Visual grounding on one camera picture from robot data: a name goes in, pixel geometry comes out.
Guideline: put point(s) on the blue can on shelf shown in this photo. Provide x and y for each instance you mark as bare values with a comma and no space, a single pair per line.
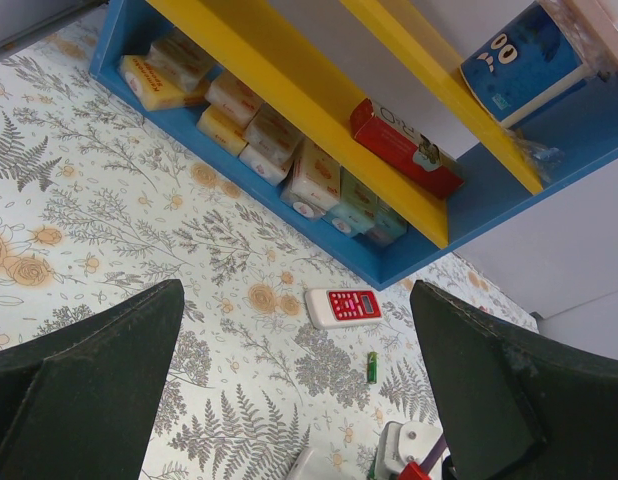
526,67

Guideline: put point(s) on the teal small box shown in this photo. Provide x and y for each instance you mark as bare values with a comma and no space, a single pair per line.
362,212

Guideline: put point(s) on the floral table mat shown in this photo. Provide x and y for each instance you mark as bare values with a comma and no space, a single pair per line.
97,205

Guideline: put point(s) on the red white remote control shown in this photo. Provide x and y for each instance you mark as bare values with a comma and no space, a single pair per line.
342,308

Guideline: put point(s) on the yellow small box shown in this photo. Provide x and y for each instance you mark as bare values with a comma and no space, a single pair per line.
152,88

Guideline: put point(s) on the cream small box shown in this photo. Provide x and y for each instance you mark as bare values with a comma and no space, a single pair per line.
313,187

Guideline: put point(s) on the green battery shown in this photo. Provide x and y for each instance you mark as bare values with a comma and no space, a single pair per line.
372,368

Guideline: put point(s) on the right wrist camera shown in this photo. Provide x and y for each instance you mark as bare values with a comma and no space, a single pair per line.
400,444

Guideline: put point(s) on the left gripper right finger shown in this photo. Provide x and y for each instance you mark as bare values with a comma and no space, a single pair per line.
514,404

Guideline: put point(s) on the red box on shelf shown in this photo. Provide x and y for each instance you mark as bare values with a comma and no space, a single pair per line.
404,148

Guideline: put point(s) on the blue shelf unit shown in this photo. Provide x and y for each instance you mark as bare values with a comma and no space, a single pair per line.
257,44

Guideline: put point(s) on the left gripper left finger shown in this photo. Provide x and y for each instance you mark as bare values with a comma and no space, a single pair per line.
80,402

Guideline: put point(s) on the grey white remote control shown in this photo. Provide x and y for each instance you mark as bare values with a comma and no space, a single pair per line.
302,468

